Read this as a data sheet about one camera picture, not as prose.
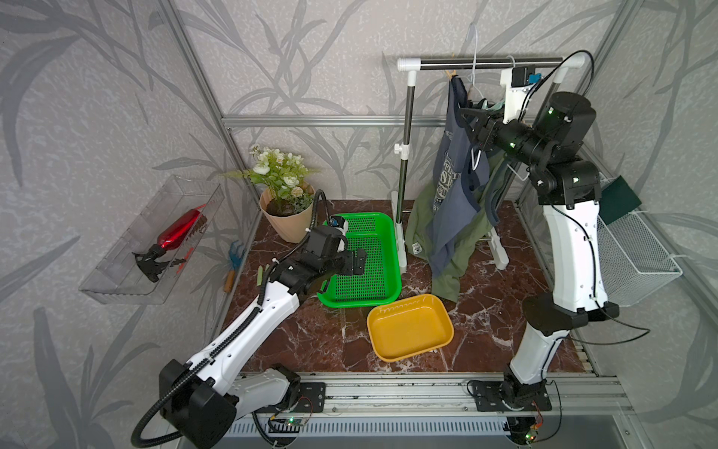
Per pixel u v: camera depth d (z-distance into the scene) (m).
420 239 1.02
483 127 0.50
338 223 0.68
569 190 0.42
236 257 1.07
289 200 1.00
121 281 0.60
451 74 0.74
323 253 0.56
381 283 0.96
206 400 0.36
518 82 0.48
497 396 0.74
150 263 0.61
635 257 0.60
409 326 0.87
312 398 0.73
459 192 0.68
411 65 0.63
